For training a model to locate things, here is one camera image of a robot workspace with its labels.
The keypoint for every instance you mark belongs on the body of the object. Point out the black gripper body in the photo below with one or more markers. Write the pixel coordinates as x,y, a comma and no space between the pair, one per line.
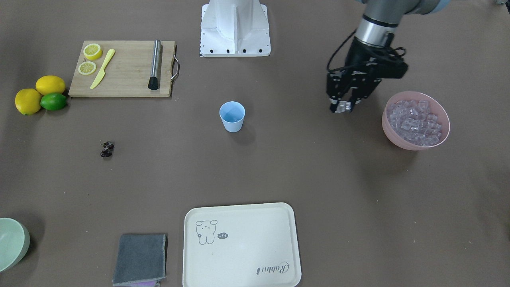
357,56

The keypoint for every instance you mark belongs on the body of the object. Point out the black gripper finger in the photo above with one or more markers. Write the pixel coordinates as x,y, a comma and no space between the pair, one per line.
334,104
353,100

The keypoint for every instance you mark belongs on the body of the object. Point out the clear ice cube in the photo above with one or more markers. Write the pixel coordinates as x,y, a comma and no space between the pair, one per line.
343,106

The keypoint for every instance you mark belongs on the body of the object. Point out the blue plastic cup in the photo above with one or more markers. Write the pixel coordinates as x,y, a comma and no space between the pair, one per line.
232,114

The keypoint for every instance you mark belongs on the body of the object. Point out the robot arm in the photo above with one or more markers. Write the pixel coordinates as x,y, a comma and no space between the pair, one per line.
382,17

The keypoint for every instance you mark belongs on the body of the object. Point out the pink bowl of ice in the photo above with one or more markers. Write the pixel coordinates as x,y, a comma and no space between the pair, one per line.
415,121

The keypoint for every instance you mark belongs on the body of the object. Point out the cream rabbit tray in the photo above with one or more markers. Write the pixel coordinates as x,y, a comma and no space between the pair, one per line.
250,245

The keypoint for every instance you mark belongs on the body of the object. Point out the steel muddler black tip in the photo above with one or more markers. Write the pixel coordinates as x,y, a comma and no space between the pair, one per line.
154,79

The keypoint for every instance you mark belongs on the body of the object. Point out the wooden cutting board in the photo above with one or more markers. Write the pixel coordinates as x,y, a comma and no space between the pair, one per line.
128,72

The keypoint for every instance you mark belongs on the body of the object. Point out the yellow plastic knife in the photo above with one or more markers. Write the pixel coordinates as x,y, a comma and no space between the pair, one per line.
101,73

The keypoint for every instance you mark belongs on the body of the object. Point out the lemon slice upper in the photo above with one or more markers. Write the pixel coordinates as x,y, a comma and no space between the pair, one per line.
92,51

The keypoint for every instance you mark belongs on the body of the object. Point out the lemon slice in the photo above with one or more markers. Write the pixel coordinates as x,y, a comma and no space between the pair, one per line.
87,68
92,51

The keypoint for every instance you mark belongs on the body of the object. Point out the lemon slice lower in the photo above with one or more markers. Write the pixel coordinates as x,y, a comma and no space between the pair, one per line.
87,68

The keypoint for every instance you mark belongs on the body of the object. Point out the grey folded cloth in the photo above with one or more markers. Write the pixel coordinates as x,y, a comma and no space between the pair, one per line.
141,260

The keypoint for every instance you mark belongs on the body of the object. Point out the green lime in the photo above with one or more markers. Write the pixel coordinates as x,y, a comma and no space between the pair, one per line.
53,101

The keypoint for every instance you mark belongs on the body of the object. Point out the yellow lemon upper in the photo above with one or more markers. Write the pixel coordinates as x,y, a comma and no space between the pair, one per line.
50,84

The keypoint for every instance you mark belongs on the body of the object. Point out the yellow lemon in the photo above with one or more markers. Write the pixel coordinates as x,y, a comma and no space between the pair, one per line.
27,101
50,84

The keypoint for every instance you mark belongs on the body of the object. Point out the yellow lemon lower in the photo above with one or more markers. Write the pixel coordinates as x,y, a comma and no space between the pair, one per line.
27,101

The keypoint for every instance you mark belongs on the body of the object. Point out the green ceramic bowl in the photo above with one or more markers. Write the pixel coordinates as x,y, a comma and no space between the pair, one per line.
14,243

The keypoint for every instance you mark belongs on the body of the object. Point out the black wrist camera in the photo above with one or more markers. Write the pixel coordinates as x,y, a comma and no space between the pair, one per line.
390,69

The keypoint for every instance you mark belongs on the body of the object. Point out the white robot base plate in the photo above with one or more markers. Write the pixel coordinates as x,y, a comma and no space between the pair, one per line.
234,28

